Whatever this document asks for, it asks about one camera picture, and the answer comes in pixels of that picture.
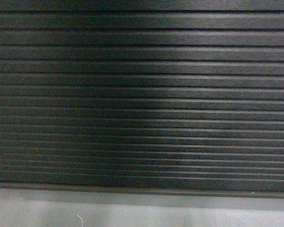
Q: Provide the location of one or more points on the black slatted checkout counter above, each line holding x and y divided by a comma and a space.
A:
164, 97

